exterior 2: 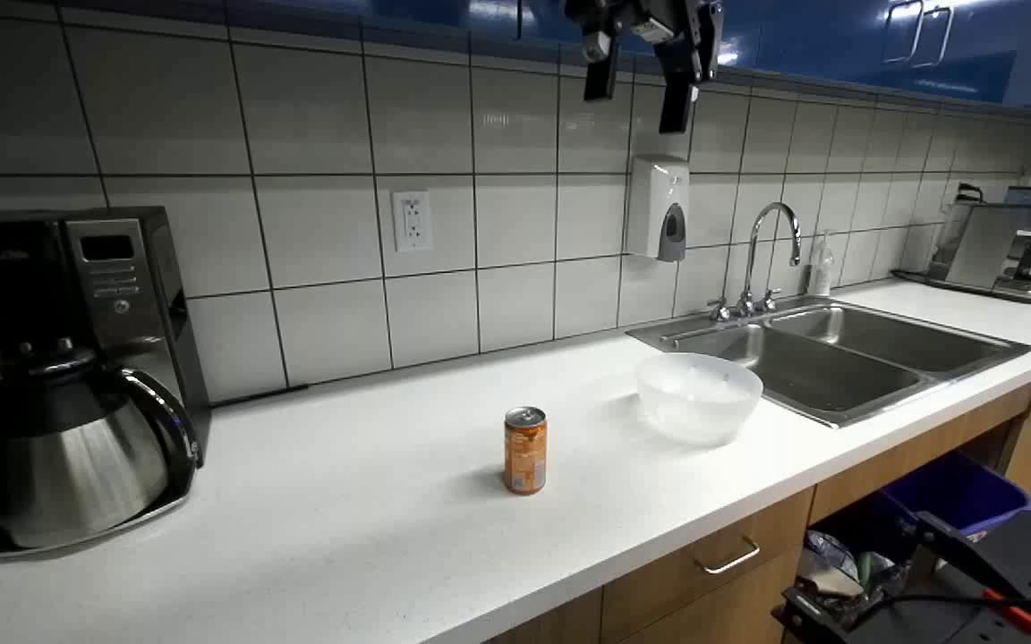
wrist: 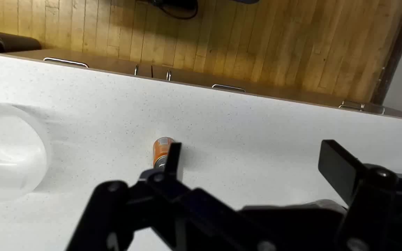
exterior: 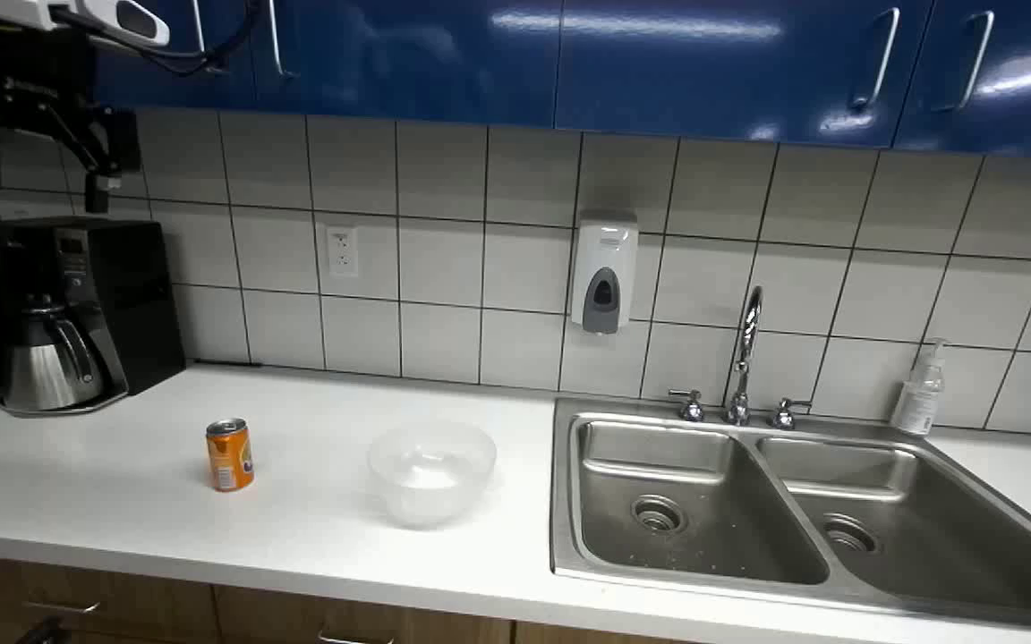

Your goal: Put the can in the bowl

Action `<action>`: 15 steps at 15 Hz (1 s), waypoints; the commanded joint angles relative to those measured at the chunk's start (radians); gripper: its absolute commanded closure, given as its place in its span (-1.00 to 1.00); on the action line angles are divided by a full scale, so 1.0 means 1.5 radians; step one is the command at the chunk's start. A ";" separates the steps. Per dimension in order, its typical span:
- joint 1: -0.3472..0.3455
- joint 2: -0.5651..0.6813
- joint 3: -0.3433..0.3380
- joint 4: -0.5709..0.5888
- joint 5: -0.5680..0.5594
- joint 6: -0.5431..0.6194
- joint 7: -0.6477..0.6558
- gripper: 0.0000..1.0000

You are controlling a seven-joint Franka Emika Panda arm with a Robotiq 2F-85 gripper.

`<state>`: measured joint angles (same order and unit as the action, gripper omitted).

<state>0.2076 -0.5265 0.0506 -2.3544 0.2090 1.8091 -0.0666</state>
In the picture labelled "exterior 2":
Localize black drip coffee maker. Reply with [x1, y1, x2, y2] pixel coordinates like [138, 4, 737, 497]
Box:
[0, 203, 216, 565]

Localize glossy blue wall cabinets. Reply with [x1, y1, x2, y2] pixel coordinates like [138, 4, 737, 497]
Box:
[63, 0, 1031, 122]

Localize silver wall cabinet handle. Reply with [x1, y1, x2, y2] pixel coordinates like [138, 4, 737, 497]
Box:
[905, 0, 961, 71]

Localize stainless steel coffee carafe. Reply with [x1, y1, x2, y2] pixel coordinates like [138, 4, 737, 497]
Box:
[0, 342, 203, 550]

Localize white wall power outlet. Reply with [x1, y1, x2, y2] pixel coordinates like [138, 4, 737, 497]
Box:
[391, 191, 438, 257]

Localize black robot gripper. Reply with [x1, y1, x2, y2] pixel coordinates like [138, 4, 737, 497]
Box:
[561, 0, 728, 137]

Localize blue plastic bin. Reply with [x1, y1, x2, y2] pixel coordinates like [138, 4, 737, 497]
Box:
[878, 452, 1031, 548]

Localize translucent white plastic bowl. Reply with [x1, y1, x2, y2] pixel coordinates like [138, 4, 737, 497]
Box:
[635, 350, 767, 452]

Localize black robot cart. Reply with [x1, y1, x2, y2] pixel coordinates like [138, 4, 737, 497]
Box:
[770, 508, 1031, 644]

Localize white wall soap dispenser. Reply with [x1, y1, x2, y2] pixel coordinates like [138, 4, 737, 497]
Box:
[628, 158, 695, 264]

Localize silver espresso machine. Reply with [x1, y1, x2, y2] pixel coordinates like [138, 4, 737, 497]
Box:
[895, 180, 1031, 309]

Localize wooden drawer front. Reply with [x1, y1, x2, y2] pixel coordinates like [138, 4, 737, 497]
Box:
[597, 486, 816, 644]

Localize silver drawer handle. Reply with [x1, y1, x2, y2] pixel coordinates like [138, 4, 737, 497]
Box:
[695, 536, 767, 579]

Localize small clear soap bottle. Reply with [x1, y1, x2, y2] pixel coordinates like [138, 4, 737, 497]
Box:
[806, 243, 842, 303]

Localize stainless steel double sink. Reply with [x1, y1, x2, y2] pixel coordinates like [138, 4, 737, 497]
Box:
[635, 297, 1031, 431]

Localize chrome gooseneck faucet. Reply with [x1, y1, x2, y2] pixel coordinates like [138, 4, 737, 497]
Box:
[711, 197, 808, 322]

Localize orange soda can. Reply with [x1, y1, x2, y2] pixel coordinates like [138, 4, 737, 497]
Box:
[502, 404, 552, 497]

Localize orange handled clamp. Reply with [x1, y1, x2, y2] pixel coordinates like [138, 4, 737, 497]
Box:
[978, 586, 1031, 638]

